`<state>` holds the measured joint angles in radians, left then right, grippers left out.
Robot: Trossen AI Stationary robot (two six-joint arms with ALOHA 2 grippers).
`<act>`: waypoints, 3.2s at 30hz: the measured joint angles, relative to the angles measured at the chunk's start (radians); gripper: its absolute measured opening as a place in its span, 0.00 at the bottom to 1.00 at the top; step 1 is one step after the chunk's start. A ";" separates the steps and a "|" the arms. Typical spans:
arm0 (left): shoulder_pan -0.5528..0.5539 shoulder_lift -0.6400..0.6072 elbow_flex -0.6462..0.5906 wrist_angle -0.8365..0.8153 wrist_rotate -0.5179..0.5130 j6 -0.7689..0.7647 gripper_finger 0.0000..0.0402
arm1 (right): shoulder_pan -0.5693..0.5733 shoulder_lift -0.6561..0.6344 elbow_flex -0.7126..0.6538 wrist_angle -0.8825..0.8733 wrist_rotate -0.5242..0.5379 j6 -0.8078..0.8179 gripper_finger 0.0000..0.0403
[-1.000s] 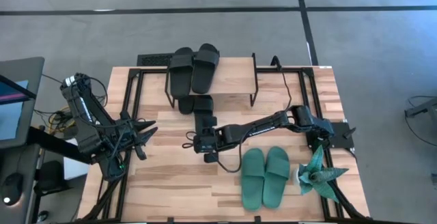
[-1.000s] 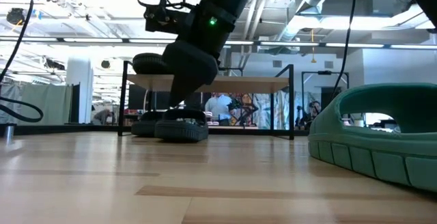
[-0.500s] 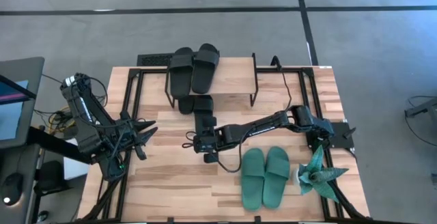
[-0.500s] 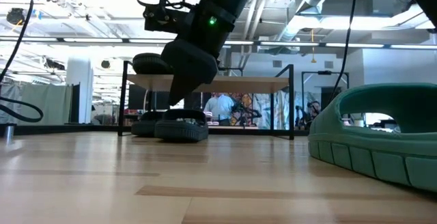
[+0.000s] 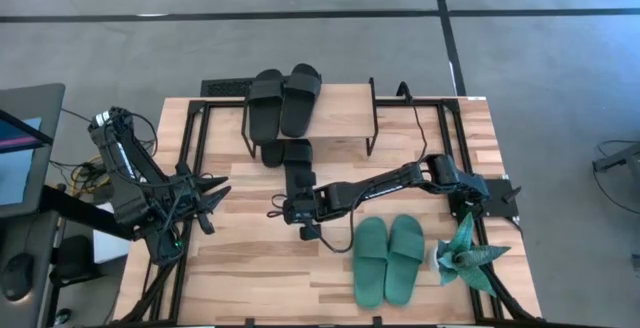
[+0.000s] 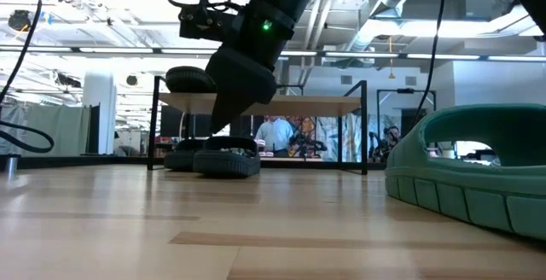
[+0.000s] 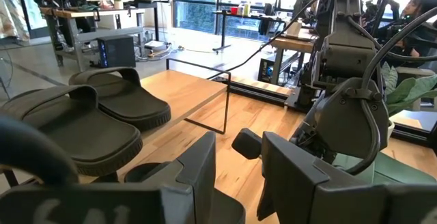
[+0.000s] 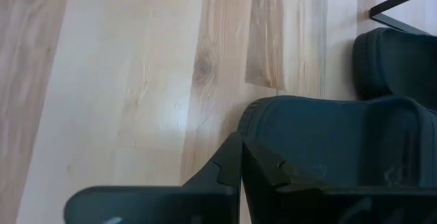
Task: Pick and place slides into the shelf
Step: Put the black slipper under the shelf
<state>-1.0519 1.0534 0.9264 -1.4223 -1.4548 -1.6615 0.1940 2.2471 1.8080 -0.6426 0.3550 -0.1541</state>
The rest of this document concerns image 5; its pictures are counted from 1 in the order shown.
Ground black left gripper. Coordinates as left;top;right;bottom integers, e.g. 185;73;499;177
167;162;233;219

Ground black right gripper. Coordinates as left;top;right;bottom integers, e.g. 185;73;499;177
282;170;331;227

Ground green rubber slide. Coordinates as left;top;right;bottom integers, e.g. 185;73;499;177
352;216;390;312
383;213;427;308

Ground wooden shelf black metal legs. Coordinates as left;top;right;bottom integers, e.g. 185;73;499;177
240;76;382;160

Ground black perforated panel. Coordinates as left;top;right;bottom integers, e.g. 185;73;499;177
199;77;253;98

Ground white box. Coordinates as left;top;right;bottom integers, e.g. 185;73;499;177
92;227;132;265

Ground black monitor stand beam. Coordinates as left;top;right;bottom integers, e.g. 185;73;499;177
39;183;136;242

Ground black bag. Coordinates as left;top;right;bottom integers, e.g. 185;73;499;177
48;234;96;289

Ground green plant in white pot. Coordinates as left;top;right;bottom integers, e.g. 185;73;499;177
428;211;513;299

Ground dark grey side desk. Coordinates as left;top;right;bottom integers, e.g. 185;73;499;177
0;211;61;328

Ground grey framed monitor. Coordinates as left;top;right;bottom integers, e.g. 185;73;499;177
0;82;67;219

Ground black computer mouse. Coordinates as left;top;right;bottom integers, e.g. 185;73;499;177
0;251;36;303

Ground black stand leg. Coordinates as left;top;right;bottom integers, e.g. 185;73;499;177
592;140;640;174

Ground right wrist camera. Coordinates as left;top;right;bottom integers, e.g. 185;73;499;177
298;222;322;242

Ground black aluminium table frame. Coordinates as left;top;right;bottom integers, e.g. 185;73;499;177
117;95;544;328

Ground black right arm cable loop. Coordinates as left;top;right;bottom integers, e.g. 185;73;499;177
312;202;361;254

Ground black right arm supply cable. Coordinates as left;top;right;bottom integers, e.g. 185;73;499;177
408;98;430;163

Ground yellow cable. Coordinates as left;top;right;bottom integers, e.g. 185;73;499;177
69;154;112;197

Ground black cable bundle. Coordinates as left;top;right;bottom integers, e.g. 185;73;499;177
49;110;160;204

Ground thin black floor cable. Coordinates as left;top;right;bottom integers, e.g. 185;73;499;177
593;140;640;204

